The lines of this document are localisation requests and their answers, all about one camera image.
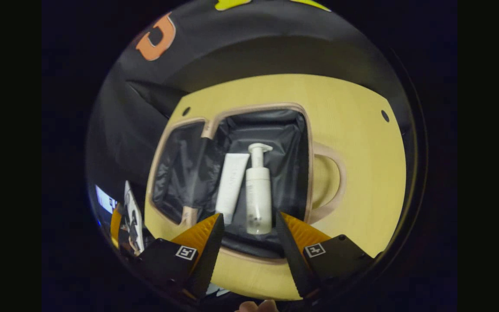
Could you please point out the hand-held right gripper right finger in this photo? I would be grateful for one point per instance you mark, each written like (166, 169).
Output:
(295, 260)

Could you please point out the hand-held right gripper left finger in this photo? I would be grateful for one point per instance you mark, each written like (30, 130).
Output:
(208, 255)

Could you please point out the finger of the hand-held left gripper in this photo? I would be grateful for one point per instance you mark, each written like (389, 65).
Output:
(116, 225)

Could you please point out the white squeeze tube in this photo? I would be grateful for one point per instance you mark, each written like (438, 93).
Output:
(231, 186)

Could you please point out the white pump bottle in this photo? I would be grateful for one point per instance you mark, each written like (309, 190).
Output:
(258, 195)

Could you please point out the beige pink suitcase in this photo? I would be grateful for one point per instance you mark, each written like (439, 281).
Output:
(284, 138)

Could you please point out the white printed sheet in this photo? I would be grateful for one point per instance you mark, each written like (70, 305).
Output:
(133, 212)

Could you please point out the lit screen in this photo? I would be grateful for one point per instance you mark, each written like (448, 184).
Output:
(105, 200)

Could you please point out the black backdrop cloth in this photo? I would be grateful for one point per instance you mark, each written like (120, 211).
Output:
(254, 47)

